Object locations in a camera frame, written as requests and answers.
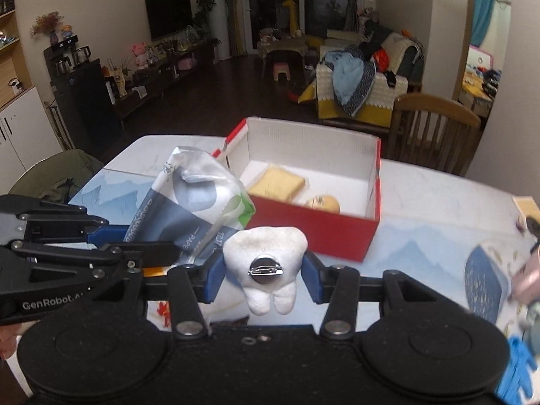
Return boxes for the green jacket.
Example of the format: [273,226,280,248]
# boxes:
[8,150,104,203]

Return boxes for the pink headboard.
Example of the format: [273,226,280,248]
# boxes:
[469,44,494,72]

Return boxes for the plush toys on sofa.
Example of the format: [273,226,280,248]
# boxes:
[358,6,380,26]

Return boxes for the yellow paper box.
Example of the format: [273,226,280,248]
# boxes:
[512,196,540,233]

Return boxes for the vase of dried flowers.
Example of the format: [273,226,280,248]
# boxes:
[29,12,64,46]

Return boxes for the grey green object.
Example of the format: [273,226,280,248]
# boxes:
[523,301,540,334]

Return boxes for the white cabinet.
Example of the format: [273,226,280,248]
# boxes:
[0,86,64,197]

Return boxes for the pink plastic stool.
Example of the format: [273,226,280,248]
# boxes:
[272,62,293,83]

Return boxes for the yellow round bottle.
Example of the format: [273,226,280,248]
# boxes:
[304,194,341,214]

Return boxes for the wooden wall shelf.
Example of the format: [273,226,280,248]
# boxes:
[0,0,34,110]

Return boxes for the small black object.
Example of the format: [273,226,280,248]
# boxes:
[517,215,540,237]

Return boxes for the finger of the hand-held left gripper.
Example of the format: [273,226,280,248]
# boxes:
[8,240,183,271]
[0,194,129,249]

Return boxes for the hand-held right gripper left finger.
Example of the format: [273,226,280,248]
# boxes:
[95,256,227,341]

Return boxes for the coffee table with cloth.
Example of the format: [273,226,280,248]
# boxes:
[257,36,315,79]

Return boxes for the wooden chair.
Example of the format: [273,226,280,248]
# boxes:
[387,93,482,177]

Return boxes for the blue bedroom curtain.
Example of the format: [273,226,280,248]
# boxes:
[472,0,496,47]

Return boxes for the dark tv cabinet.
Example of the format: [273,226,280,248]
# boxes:
[112,42,220,121]

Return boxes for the black water dispenser cabinet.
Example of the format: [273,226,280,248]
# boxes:
[43,37,119,153]

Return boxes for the yellow giraffe toy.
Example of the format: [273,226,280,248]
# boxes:
[280,0,301,36]

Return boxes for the green potted plant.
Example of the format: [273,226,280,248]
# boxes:
[193,0,222,49]

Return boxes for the black television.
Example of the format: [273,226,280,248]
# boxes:
[144,0,192,42]

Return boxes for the red cardboard box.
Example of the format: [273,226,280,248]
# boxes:
[211,117,382,262]

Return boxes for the small red wrapper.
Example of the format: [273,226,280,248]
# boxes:
[154,301,171,327]

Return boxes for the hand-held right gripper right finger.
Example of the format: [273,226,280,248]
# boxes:
[300,251,454,341]

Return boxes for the pink plastic object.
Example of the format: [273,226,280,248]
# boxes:
[512,257,540,304]

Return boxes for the sofa with cream cover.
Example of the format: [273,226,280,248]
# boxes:
[297,29,425,129]

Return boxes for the yellow bedroom table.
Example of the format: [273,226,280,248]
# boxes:
[458,72,501,119]

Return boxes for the white tooth-shaped plush badge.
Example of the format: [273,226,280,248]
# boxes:
[222,226,308,316]

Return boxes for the blue glove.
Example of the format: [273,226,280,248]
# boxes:
[495,335,538,403]

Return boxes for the pile of blue clothes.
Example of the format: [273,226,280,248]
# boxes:
[325,48,378,116]

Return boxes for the grey white tissue pack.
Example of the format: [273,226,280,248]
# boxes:
[122,145,257,270]

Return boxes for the pink pig plush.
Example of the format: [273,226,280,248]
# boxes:
[132,42,148,70]

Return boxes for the white tower air conditioner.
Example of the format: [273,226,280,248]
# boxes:
[210,0,232,60]

